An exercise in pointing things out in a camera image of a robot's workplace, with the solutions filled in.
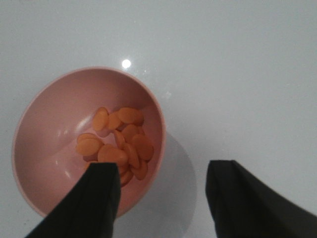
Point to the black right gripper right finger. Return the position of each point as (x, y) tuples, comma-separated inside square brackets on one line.
[(242, 206)]

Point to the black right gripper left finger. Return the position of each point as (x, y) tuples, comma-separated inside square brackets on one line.
[(88, 210)]

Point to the pink bowl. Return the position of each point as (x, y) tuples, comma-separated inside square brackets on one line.
[(44, 161)]

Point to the orange ham slices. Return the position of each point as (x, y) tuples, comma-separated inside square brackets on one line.
[(133, 149)]

